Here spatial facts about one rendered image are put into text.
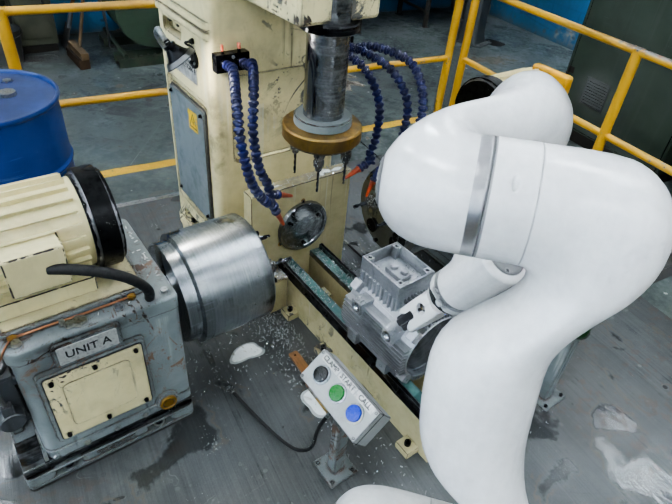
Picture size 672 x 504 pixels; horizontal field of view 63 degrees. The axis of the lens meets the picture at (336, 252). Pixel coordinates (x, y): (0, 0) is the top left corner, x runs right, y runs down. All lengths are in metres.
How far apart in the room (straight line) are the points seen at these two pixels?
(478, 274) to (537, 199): 0.44
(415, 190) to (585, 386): 1.18
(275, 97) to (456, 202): 1.02
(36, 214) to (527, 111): 0.75
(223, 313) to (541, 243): 0.83
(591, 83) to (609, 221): 4.23
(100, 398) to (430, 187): 0.86
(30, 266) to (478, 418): 0.71
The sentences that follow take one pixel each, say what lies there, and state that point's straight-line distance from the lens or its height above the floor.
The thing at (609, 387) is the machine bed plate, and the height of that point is 0.80.
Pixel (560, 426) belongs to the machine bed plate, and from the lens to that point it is 1.44.
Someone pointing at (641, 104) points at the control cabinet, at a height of 0.50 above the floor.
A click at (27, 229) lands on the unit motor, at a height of 1.33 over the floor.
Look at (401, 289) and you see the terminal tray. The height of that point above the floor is 1.14.
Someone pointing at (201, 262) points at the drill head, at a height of 1.15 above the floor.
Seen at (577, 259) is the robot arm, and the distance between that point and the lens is 0.44.
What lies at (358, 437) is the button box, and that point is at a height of 1.05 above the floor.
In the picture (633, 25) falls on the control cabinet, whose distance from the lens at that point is 4.46.
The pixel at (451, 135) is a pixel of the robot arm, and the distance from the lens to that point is 0.44.
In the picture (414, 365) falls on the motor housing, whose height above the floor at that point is 0.94.
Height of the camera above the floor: 1.87
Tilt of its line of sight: 38 degrees down
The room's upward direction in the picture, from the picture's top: 6 degrees clockwise
